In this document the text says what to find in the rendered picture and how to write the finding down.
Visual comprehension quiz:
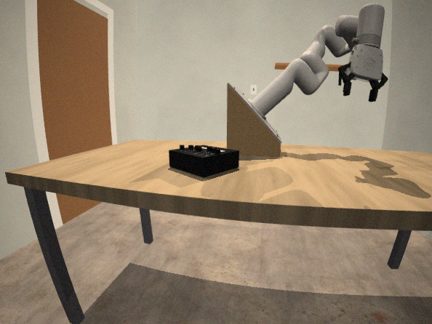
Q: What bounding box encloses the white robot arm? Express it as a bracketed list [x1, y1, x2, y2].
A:
[248, 4, 385, 119]

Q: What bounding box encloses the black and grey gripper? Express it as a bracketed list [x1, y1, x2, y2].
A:
[338, 43, 388, 102]

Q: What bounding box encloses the black lighting desk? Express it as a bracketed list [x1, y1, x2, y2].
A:
[169, 145, 239, 178]

